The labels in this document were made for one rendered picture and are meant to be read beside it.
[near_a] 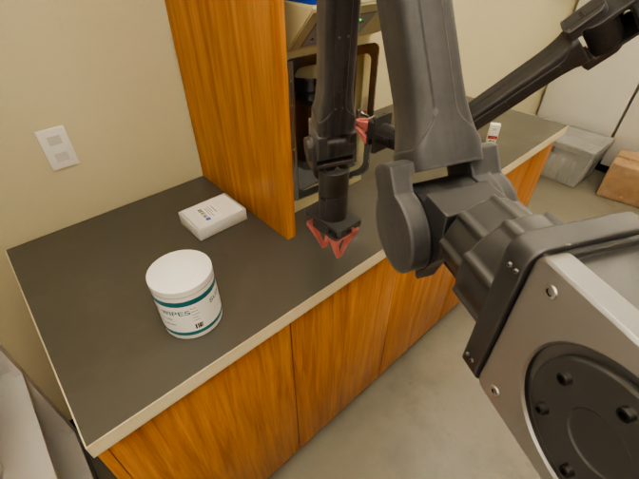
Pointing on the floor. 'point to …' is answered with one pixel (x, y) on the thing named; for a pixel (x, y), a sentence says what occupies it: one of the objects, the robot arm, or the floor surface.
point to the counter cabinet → (296, 375)
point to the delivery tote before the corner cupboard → (575, 155)
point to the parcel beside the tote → (622, 179)
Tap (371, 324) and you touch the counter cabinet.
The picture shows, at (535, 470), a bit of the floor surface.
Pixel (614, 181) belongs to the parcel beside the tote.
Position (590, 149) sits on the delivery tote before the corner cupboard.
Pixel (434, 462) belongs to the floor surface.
